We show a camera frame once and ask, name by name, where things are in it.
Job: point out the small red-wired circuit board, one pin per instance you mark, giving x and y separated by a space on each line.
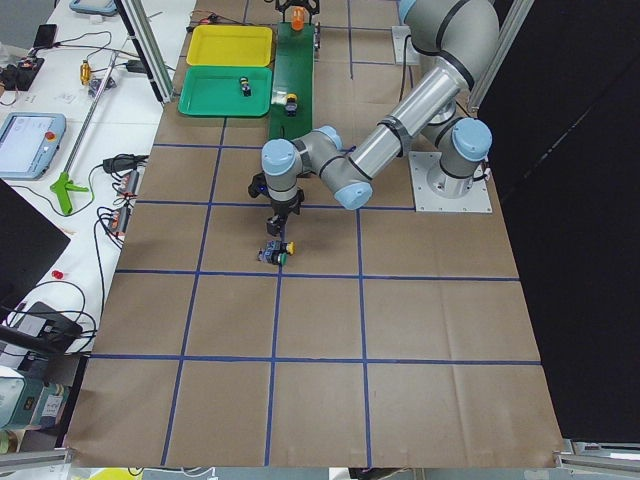
209 20

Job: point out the black smartphone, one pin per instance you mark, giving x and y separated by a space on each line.
45 36

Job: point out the green push button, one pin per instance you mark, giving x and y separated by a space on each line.
272 257
245 86

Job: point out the black box device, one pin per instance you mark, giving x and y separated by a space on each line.
42 330

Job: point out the robot teach pendant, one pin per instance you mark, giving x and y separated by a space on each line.
29 142

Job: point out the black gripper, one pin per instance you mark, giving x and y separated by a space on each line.
283 206
295 7

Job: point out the yellow push button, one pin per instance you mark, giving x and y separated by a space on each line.
281 246
291 105

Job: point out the aluminium frame post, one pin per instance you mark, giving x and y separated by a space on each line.
140 33

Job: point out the black monitor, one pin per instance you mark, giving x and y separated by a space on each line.
30 245

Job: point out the black power adapter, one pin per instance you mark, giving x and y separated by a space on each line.
135 66

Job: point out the green handled reacher grabber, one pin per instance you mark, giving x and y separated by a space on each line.
63 185

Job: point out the green conveyor belt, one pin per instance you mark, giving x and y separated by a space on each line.
293 73

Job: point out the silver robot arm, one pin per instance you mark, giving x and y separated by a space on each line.
461 38

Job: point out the yellow plastic tray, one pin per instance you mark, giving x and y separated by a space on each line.
228 45

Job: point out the green plastic tray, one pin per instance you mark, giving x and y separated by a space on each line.
214 91

